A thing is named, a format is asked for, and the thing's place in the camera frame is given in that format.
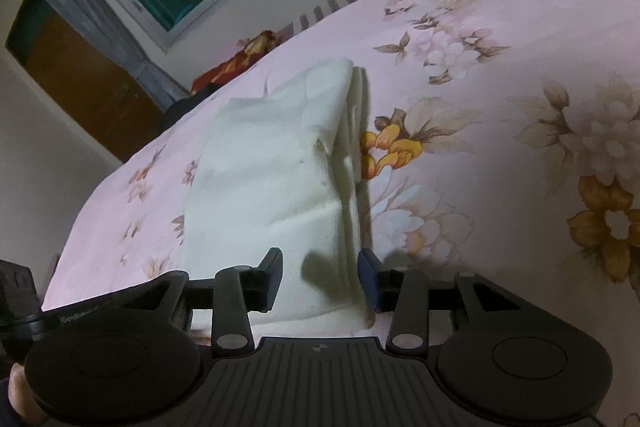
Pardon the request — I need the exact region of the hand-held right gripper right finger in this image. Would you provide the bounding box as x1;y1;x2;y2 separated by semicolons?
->
358;249;527;354

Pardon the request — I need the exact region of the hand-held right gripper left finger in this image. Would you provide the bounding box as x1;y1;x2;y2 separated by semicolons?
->
144;247;284;354

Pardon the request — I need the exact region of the white knitted cloth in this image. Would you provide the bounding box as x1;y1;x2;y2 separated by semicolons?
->
184;58;396;343

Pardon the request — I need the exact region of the person's left hand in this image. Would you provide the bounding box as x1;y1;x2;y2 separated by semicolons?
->
7;362;49;427

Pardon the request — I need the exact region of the black cloth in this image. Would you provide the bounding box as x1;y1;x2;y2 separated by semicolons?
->
159;83;221;134

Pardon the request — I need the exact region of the pink floral bedsheet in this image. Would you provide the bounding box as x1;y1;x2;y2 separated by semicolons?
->
41;0;640;427

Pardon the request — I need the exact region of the red floral cloth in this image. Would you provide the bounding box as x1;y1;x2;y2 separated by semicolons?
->
190;30;285;94

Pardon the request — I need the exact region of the brown wooden door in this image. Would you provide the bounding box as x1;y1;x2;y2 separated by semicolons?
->
5;0;168;164

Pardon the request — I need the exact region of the grey striped pillow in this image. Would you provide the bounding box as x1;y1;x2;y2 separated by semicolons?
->
291;0;359;32

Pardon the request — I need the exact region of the grey curtain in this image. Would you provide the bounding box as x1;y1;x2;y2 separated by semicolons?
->
9;0;190;108

